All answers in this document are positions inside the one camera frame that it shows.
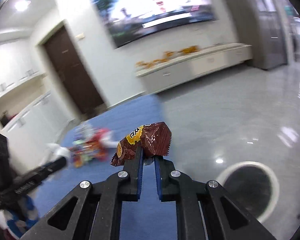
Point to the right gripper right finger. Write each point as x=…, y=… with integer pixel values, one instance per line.
x=204, y=210

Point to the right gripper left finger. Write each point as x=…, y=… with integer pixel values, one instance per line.
x=92, y=211

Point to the brown snack wrapper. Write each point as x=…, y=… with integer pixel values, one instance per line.
x=154, y=139

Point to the white round trash bin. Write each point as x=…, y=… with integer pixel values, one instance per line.
x=254, y=185

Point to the pile of trash wrappers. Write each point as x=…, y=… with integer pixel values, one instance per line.
x=91, y=143

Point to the left gloved hand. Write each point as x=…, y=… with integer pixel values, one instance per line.
x=18, y=225

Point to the blue shaggy rug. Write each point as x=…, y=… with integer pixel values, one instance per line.
x=146, y=217

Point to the dark brown door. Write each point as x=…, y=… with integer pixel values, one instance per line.
x=72, y=74

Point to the white TV cabinet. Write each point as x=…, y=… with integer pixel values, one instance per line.
x=185, y=68

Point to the golden dragon ornament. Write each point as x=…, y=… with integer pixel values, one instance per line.
x=168, y=56

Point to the grey refrigerator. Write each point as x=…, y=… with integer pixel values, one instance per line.
x=262, y=29

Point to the white wall cabinets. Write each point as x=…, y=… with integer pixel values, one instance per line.
x=32, y=115

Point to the wall-mounted television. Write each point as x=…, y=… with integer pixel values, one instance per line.
x=130, y=20

